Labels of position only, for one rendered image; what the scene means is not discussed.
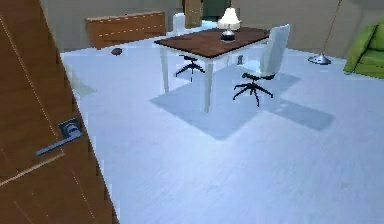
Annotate white shade table lamp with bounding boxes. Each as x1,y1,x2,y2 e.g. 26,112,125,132
217,7,242,43

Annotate silver base floor lamp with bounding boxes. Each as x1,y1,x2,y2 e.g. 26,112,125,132
307,0,344,66

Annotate brown top white leg table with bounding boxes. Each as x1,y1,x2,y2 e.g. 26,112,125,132
153,27,271,114

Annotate white swivel office chair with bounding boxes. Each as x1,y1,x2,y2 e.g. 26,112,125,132
172,12,206,83
232,23,292,108

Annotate brown wooden room door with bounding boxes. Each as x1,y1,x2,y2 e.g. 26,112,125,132
184,0,204,29
0,0,120,224

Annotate brown wooden chest of drawers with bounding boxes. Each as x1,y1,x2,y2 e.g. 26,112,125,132
85,11,167,50

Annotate green sofa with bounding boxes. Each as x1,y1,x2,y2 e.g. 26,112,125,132
343,15,384,80

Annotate grey lever door handle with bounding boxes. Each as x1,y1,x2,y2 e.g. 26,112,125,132
35,117,83,157

